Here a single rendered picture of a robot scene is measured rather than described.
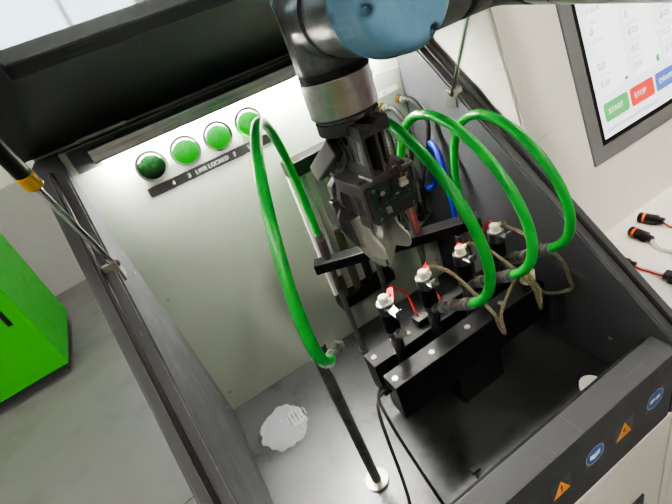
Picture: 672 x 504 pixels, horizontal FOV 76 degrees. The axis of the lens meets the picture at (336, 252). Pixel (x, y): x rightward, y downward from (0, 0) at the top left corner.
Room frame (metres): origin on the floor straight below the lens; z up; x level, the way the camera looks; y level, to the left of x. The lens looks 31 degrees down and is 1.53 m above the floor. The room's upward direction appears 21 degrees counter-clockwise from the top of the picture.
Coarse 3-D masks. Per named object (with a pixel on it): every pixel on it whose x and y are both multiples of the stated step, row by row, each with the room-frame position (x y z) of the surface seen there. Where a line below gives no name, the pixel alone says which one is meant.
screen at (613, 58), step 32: (576, 32) 0.73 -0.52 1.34; (608, 32) 0.75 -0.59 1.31; (640, 32) 0.77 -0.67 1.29; (576, 64) 0.71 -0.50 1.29; (608, 64) 0.73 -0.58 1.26; (640, 64) 0.75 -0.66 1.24; (608, 96) 0.71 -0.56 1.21; (640, 96) 0.73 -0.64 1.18; (608, 128) 0.70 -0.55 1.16; (640, 128) 0.71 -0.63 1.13
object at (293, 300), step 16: (256, 128) 0.52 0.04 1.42; (272, 128) 0.63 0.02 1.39; (256, 144) 0.49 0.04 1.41; (256, 160) 0.46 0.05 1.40; (288, 160) 0.68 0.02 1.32; (256, 176) 0.44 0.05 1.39; (304, 192) 0.70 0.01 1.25; (272, 208) 0.41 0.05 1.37; (304, 208) 0.71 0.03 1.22; (272, 224) 0.39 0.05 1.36; (272, 240) 0.38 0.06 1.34; (272, 256) 0.38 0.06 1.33; (288, 272) 0.36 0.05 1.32; (288, 288) 0.35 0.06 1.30; (288, 304) 0.35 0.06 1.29; (304, 320) 0.34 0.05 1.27; (304, 336) 0.34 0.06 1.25; (320, 352) 0.34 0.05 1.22
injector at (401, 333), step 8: (376, 304) 0.53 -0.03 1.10; (392, 304) 0.52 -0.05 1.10; (384, 312) 0.51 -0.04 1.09; (384, 320) 0.52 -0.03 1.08; (392, 320) 0.51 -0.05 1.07; (384, 328) 0.52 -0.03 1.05; (392, 328) 0.51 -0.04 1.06; (400, 328) 0.52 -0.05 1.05; (392, 336) 0.51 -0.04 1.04; (400, 336) 0.49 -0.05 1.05; (392, 344) 0.53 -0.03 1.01; (400, 344) 0.52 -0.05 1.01; (400, 352) 0.52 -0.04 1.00; (400, 360) 0.52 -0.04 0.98
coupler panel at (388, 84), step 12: (384, 72) 0.87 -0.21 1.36; (396, 72) 0.88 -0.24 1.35; (384, 84) 0.87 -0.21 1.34; (396, 84) 0.88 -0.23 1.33; (384, 96) 0.87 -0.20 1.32; (396, 96) 0.88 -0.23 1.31; (408, 96) 0.85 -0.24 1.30; (384, 108) 0.84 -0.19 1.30; (396, 120) 0.87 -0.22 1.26; (396, 144) 0.87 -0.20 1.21; (420, 168) 0.88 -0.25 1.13
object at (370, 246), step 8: (352, 224) 0.47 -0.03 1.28; (360, 224) 0.46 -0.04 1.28; (360, 232) 0.47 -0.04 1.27; (368, 232) 0.45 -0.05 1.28; (360, 240) 0.47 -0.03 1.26; (368, 240) 0.46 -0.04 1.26; (376, 240) 0.44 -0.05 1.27; (360, 248) 0.47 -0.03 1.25; (368, 248) 0.47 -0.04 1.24; (376, 248) 0.44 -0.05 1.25; (384, 248) 0.43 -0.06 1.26; (368, 256) 0.47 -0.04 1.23; (376, 256) 0.45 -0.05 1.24; (384, 256) 0.43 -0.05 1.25; (384, 264) 0.47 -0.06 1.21
